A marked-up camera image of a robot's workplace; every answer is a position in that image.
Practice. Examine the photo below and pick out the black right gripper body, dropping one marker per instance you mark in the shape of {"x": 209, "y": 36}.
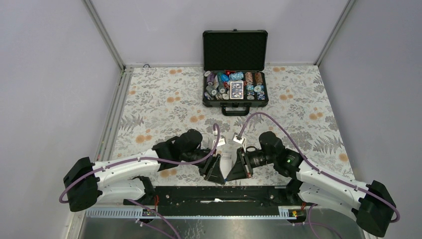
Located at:
{"x": 245, "y": 158}

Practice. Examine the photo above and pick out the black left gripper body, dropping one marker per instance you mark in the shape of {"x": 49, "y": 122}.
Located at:
{"x": 205, "y": 167}

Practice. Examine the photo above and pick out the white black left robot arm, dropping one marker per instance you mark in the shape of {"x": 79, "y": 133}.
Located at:
{"x": 88, "y": 183}

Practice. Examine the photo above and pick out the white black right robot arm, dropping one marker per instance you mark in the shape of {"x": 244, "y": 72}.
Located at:
{"x": 369, "y": 205}

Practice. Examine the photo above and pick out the playing card deck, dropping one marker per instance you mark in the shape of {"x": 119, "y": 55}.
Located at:
{"x": 236, "y": 91}

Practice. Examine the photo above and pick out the floral patterned table mat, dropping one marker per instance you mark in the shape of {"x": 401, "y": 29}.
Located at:
{"x": 165, "y": 102}

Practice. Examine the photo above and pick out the black poker chip case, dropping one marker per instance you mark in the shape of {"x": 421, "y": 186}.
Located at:
{"x": 234, "y": 55}

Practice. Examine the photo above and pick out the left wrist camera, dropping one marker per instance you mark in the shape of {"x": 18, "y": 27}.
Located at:
{"x": 220, "y": 142}

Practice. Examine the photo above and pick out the black mounting base rail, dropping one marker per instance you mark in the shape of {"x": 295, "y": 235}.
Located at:
{"x": 175, "y": 196}

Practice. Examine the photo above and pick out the aluminium frame rail left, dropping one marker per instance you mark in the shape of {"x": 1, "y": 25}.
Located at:
{"x": 107, "y": 141}

